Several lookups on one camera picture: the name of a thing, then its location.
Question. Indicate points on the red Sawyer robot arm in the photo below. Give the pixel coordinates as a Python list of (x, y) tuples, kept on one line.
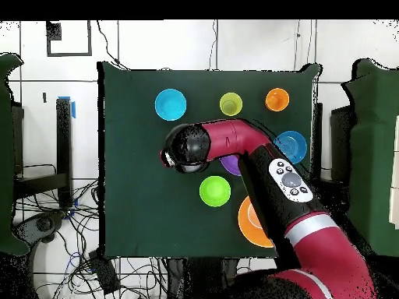
[(311, 249)]

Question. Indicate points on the cyan bowl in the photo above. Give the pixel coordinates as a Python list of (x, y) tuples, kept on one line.
[(170, 104)]

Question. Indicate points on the green bowl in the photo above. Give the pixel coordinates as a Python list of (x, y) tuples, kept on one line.
[(215, 191)]

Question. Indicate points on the dark green tablecloth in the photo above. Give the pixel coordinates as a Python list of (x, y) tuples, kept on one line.
[(140, 218)]

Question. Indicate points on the large purple bowl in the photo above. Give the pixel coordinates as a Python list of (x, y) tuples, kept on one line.
[(231, 165)]

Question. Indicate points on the yellow-green cup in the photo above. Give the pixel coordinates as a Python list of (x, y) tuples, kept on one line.
[(230, 104)]

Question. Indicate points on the large orange bowl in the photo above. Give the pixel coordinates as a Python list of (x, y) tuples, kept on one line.
[(249, 224)]

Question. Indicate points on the black crossbar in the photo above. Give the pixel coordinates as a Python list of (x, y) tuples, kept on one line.
[(40, 184)]

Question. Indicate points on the orange cup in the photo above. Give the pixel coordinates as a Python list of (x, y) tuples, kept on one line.
[(277, 99)]

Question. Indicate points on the black floor box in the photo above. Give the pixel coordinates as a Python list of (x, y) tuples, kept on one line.
[(104, 274)]

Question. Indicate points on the blue ribbed bowl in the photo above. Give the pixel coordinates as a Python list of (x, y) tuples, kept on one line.
[(294, 149)]

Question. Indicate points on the neighbouring green cloth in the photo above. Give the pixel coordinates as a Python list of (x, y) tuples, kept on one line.
[(5, 155), (371, 155)]

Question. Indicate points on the black post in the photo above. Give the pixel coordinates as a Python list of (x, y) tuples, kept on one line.
[(64, 149)]

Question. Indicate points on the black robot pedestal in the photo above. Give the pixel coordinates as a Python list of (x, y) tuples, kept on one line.
[(199, 280)]

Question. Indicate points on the grey pedestal foot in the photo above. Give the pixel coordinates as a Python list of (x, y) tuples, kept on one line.
[(43, 224)]

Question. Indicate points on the black square frame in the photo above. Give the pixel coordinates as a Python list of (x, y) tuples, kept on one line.
[(89, 40)]

